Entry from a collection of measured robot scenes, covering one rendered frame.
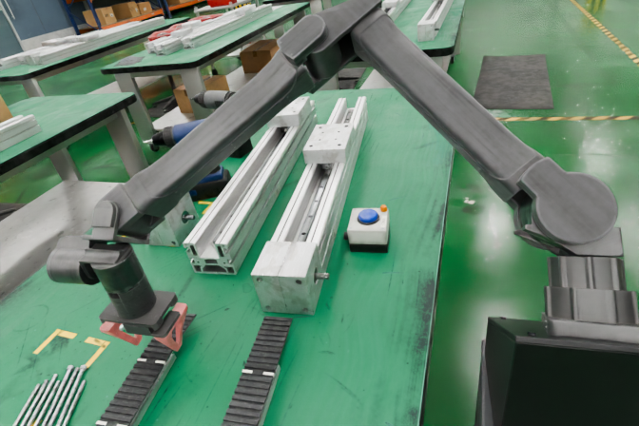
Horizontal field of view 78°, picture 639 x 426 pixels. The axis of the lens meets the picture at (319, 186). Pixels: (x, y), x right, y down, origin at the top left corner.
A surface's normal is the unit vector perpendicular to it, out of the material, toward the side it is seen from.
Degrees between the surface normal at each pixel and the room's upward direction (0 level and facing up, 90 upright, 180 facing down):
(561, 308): 66
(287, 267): 0
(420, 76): 47
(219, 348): 0
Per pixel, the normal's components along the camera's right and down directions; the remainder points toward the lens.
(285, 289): -0.21, 0.54
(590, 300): -0.52, -0.21
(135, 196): -0.19, -0.18
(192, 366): -0.15, -0.84
